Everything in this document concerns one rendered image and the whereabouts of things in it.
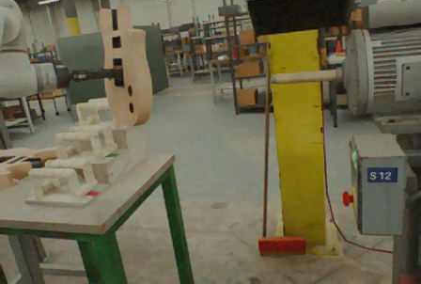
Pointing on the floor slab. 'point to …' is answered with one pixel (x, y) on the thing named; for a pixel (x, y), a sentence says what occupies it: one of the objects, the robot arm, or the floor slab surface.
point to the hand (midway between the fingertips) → (116, 72)
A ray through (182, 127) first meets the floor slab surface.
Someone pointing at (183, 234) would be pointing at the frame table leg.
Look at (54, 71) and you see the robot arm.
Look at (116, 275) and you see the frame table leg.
